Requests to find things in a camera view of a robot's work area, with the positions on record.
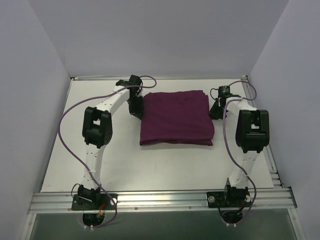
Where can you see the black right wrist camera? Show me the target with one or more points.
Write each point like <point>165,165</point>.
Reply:
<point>221,91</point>

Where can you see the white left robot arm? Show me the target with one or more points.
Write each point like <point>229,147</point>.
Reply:
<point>97,131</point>

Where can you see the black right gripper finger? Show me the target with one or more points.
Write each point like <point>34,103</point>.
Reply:
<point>222,112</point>
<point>214,111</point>

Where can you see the aluminium back rail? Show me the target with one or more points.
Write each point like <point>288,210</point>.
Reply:
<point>114,78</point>

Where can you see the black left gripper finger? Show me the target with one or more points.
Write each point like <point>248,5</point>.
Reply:
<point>140,107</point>
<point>132,106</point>

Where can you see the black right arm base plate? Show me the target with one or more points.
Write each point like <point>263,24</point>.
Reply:
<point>228,199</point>

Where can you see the purple cloth wrap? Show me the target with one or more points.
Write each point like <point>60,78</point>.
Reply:
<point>176,118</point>

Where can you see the aluminium front frame rail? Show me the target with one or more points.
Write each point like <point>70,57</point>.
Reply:
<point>158,201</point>

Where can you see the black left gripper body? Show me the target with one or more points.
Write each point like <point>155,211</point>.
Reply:
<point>136,107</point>

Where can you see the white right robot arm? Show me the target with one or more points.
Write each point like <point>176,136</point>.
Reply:
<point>247,152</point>

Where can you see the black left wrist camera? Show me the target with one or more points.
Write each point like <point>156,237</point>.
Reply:
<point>135,80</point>

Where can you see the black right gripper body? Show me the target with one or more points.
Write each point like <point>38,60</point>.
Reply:
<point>217,110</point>

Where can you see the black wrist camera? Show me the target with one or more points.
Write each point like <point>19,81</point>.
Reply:
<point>135,80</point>
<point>221,91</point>

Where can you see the aluminium right side rail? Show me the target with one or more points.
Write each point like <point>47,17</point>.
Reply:
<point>261,133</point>

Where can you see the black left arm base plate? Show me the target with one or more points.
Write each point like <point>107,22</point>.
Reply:
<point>101,202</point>

